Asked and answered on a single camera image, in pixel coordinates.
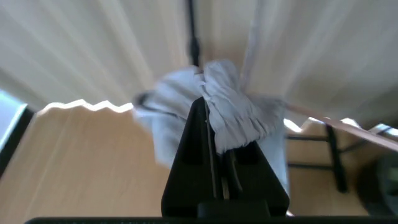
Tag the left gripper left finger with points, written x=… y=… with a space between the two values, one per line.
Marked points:
x=192 y=174

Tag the pink clothes hanger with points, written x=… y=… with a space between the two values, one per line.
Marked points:
x=357 y=131

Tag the pale grey shorts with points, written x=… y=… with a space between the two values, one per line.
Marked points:
x=230 y=105

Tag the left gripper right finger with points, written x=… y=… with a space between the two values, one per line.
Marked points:
x=258 y=180

